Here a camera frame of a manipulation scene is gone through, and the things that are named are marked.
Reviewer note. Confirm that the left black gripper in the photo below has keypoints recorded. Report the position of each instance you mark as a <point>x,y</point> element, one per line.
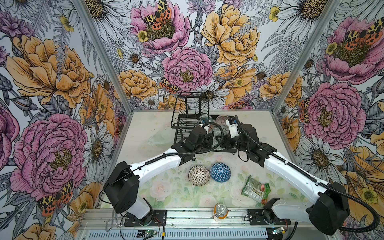
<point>208,145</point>

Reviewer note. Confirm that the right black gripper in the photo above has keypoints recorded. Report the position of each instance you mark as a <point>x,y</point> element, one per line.
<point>228,145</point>

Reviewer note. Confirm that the grey green patterned bowl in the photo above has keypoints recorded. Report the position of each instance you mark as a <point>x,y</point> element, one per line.
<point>215,137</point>

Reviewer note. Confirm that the mint green bowl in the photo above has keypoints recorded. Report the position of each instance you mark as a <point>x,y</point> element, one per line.
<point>204,119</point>

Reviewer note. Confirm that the pink striped bowl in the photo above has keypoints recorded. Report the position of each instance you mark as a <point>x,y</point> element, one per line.
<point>221,120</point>

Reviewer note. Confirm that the brown dotted bowl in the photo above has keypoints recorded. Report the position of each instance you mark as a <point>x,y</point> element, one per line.
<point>199,175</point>

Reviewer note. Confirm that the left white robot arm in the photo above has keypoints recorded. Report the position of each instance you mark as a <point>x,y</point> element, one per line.
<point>122,186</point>

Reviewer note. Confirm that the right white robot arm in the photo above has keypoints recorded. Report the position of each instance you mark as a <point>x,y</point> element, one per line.
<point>327,207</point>

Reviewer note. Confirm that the green snack packet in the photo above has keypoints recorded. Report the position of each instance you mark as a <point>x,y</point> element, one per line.
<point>257,191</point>

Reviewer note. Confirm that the orange lidded jar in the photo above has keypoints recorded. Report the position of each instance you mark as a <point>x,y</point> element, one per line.
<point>220,212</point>

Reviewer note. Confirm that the green circuit board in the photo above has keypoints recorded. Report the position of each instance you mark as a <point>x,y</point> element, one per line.
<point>146,234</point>

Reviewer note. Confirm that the black wire dish rack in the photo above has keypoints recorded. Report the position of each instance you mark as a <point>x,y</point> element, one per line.
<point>186,120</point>

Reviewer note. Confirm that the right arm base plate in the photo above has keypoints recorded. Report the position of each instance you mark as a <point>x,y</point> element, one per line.
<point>261,217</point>

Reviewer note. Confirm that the aluminium front rail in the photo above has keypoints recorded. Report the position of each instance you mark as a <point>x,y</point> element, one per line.
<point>194,224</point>

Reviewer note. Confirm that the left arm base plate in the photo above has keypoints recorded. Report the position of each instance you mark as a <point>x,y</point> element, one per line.
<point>155,218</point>

